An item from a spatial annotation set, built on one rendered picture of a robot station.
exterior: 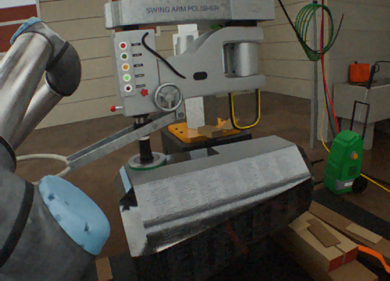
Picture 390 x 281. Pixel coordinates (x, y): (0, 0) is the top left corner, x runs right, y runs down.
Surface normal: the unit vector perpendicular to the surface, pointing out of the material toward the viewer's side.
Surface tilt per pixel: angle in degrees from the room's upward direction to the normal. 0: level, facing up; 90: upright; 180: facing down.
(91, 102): 90
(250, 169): 45
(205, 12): 90
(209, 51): 90
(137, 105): 90
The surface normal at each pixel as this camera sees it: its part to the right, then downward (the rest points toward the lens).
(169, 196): 0.22, -0.51
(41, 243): 0.72, -0.07
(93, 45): 0.39, 0.23
